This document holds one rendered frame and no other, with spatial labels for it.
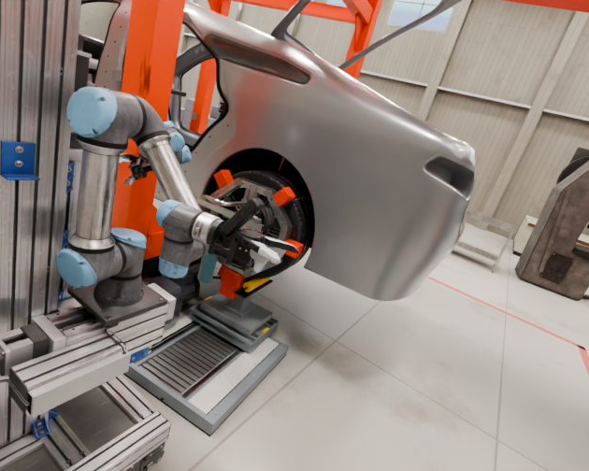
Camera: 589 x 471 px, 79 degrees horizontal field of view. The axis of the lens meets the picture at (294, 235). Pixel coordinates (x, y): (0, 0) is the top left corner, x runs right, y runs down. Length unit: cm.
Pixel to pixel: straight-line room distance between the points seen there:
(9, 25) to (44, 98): 16
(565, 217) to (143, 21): 653
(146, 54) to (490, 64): 1089
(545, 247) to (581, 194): 95
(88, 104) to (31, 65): 19
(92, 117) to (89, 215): 26
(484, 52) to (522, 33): 91
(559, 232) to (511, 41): 648
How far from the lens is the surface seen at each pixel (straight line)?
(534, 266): 726
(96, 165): 103
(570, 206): 717
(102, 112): 97
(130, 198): 200
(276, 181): 203
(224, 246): 87
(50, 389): 116
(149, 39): 191
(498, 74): 1203
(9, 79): 113
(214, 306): 246
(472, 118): 1186
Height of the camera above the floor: 153
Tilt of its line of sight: 18 degrees down
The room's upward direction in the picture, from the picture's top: 17 degrees clockwise
